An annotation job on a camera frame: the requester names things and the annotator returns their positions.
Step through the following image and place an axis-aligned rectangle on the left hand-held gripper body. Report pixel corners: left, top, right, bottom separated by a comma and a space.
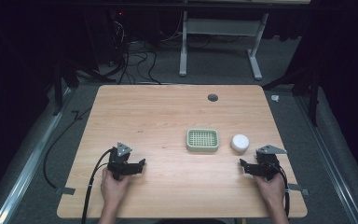
106, 142, 134, 181

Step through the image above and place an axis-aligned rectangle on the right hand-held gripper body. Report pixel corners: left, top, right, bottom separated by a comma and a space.
255, 144, 288, 182

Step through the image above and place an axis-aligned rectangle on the person's right hand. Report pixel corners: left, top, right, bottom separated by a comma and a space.
254, 173, 287, 204

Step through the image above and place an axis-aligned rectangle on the person's left hand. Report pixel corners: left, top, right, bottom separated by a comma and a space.
100, 167, 131, 207

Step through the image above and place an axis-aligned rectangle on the white round soap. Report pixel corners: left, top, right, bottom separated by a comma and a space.
229, 133, 251, 154

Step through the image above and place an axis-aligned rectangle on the grey tape strip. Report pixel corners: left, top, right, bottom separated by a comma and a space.
287, 183, 310, 197
55, 186, 76, 196

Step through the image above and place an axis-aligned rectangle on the green slatted soap dish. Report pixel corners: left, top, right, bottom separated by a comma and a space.
186, 128, 221, 154

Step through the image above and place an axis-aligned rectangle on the black tripod stand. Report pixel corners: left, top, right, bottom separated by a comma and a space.
262, 66, 322, 128

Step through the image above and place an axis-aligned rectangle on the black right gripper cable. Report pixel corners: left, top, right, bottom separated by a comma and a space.
271, 162, 292, 218

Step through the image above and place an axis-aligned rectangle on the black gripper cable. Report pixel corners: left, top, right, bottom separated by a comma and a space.
271, 162, 292, 218
80, 147, 114, 224

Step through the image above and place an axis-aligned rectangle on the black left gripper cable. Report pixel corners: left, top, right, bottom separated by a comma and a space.
80, 147, 114, 224

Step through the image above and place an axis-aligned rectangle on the silver floor rail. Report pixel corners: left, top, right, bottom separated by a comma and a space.
0, 87, 76, 224
294, 94, 358, 224

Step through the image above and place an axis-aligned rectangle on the thin black floor cable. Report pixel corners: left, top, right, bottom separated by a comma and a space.
42, 106, 93, 189

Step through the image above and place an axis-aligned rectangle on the black floor cable bundle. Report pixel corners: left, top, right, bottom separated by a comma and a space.
106, 18, 162, 86

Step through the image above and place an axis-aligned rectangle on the white metal desk frame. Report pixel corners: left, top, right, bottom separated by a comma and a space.
178, 10, 270, 81

